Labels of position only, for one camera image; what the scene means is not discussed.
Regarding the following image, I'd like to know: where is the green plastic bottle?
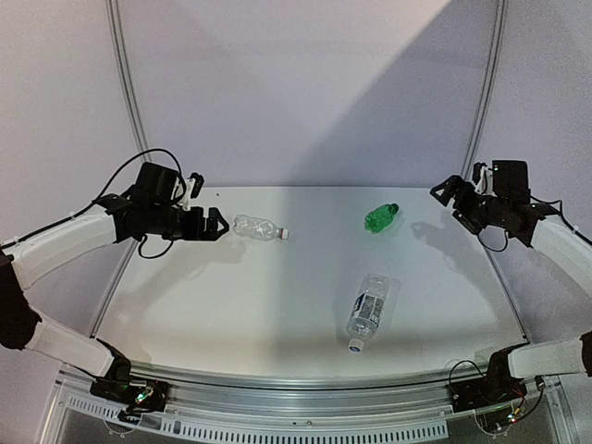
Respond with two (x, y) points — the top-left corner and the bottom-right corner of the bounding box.
(364, 203), (400, 234)

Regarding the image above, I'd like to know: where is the clear labelled water bottle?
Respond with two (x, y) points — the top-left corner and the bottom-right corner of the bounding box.
(346, 274), (389, 353)

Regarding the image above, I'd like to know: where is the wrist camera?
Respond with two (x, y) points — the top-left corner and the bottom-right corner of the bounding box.
(179, 172), (204, 211)
(472, 162), (494, 195)

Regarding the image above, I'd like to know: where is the aluminium wall post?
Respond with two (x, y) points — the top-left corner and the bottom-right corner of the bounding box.
(105, 0), (148, 159)
(462, 0), (509, 179)

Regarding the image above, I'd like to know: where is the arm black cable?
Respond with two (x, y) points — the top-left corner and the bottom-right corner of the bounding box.
(92, 147), (184, 260)
(478, 198), (568, 253)

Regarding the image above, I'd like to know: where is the crushed clear bottle red label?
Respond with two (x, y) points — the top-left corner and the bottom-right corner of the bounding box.
(232, 215), (290, 241)

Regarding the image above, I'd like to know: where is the left aluminium wall post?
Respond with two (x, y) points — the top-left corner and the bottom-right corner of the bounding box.
(105, 0), (148, 159)

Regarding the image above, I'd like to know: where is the aluminium front rail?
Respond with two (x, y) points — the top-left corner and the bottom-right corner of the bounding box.
(41, 363), (577, 443)

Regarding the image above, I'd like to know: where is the right aluminium wall post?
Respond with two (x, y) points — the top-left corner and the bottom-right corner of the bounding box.
(462, 0), (509, 179)

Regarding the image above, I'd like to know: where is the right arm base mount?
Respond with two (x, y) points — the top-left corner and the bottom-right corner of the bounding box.
(447, 375), (545, 438)

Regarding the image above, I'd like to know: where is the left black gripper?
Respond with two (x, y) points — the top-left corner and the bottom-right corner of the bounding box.
(149, 203), (230, 241)

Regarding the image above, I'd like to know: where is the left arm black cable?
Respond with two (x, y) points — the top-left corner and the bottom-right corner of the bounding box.
(92, 147), (184, 260)

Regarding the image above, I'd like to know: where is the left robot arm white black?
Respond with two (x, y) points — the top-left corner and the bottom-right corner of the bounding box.
(1, 162), (229, 401)

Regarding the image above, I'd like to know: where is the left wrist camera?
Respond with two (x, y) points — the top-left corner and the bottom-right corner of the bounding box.
(179, 172), (204, 211)

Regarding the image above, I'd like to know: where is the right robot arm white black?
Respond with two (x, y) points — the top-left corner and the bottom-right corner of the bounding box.
(430, 160), (591, 403)

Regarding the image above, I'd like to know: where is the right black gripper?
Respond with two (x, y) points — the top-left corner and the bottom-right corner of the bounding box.
(429, 175), (509, 236)

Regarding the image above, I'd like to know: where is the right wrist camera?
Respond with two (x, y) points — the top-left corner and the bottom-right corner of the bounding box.
(472, 162), (494, 195)

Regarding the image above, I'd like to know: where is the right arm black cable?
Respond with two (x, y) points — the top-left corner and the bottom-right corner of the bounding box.
(478, 198), (568, 253)

